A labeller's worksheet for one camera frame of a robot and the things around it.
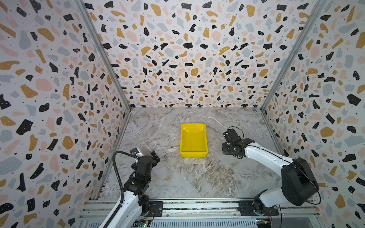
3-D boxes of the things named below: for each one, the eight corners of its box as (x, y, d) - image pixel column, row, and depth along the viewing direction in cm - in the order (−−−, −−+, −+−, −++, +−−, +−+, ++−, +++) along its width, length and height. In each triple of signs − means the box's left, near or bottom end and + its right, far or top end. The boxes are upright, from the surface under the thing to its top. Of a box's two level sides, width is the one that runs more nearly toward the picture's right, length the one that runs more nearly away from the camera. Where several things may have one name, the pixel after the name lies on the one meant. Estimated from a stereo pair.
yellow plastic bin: (179, 157, 95) (179, 152, 90) (181, 127, 112) (181, 121, 107) (207, 158, 95) (208, 153, 90) (205, 127, 112) (205, 121, 107)
